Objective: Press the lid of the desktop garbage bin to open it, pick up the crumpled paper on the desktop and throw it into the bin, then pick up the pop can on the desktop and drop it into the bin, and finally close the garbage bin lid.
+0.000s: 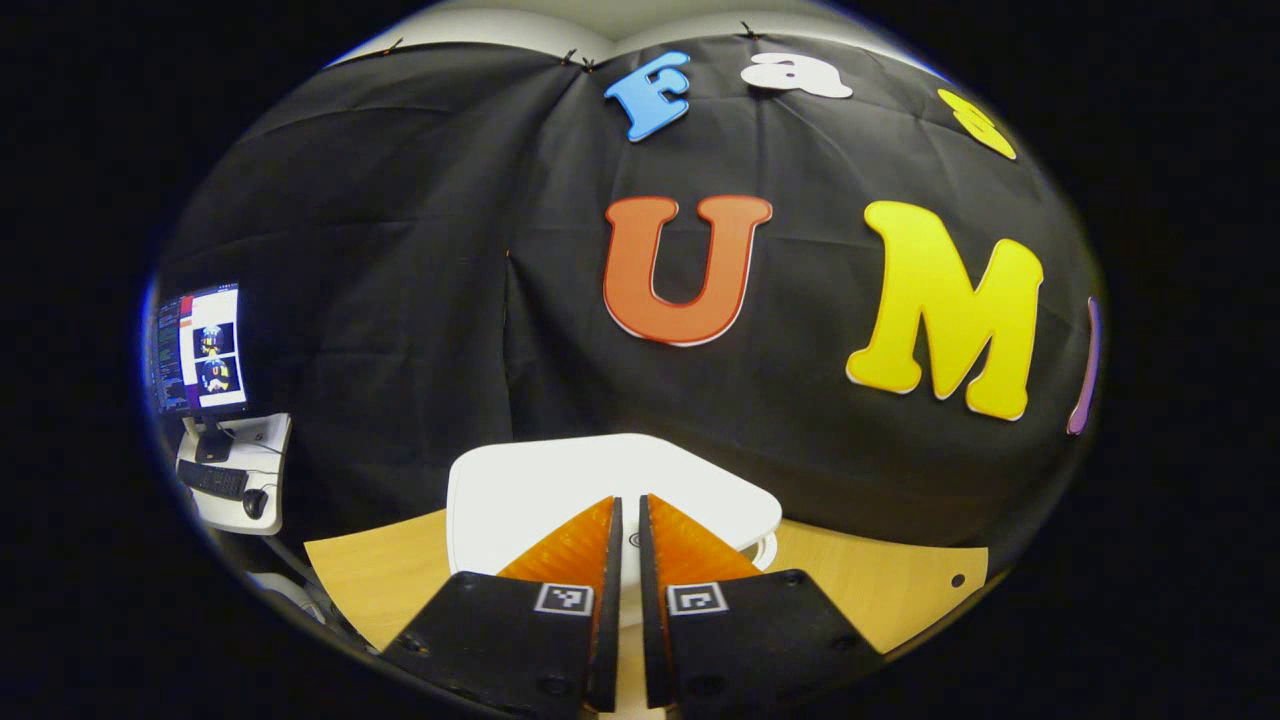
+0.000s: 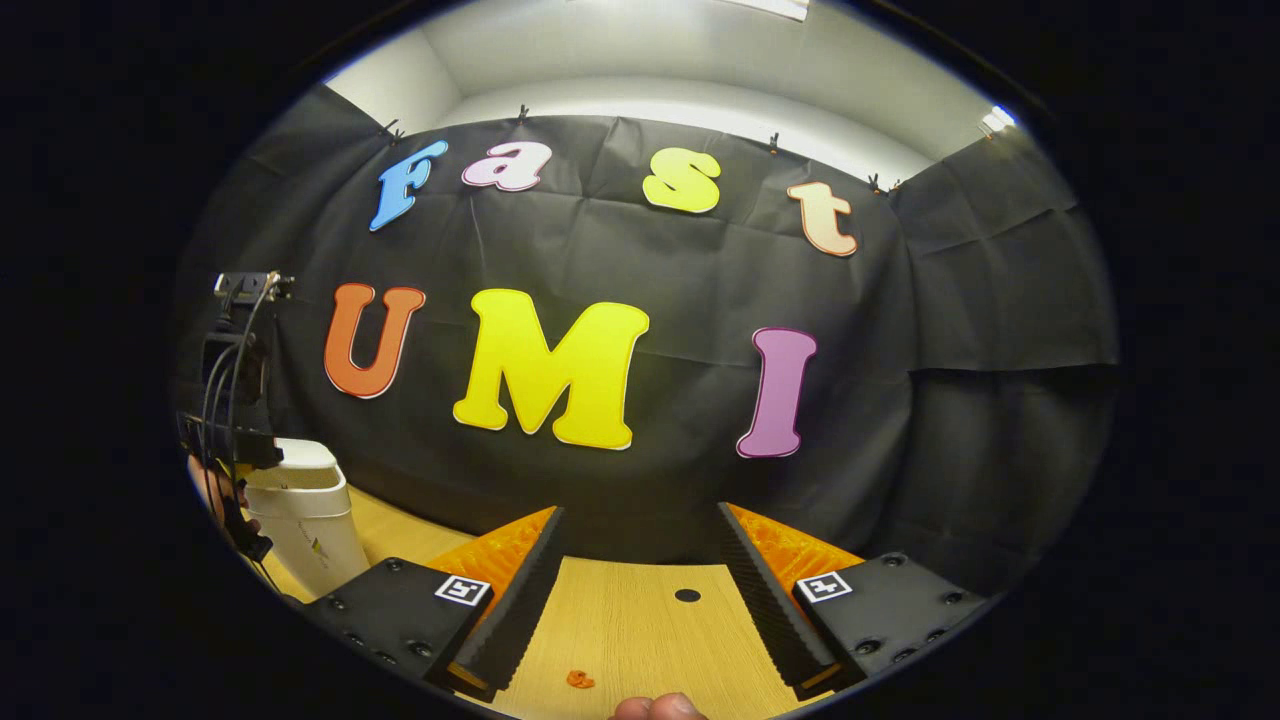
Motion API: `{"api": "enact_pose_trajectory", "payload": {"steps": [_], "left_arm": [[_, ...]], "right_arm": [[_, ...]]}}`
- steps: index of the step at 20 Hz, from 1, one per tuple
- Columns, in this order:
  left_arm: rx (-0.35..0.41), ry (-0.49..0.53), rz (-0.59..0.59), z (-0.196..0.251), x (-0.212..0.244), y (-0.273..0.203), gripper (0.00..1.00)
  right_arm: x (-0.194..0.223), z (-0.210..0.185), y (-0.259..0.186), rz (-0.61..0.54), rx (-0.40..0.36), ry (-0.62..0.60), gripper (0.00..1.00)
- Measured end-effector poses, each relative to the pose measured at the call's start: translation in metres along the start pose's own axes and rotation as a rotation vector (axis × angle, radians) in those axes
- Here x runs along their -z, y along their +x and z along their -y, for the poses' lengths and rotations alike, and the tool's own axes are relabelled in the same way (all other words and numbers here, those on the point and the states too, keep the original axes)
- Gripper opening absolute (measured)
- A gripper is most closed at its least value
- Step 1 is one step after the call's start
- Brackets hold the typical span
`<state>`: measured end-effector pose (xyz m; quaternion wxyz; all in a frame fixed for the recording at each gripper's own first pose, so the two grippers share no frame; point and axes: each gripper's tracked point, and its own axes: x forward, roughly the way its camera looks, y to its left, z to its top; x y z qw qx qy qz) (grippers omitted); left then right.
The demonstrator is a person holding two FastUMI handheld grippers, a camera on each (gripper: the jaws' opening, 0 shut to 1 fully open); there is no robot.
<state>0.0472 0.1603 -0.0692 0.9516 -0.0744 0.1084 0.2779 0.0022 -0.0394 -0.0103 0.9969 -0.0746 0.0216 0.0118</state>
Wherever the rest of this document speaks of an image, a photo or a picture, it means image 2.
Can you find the black backdrop cloth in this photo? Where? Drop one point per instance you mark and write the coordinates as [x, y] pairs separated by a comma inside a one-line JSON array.
[[640, 260]]

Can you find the wooden desktop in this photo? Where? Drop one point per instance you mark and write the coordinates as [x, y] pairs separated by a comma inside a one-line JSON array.
[[640, 630]]

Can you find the white desktop garbage bin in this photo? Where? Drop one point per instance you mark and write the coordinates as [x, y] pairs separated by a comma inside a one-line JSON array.
[[305, 520]]

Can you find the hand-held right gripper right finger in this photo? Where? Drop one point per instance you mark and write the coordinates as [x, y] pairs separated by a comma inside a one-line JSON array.
[[775, 610]]

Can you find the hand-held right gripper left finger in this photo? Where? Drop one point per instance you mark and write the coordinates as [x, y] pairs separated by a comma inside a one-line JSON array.
[[520, 610]]

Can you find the orange paper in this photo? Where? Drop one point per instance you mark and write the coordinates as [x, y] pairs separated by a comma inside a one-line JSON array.
[[579, 680]]

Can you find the ceiling light panel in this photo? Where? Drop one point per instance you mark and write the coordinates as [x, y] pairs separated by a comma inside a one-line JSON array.
[[997, 120], [770, 6]]

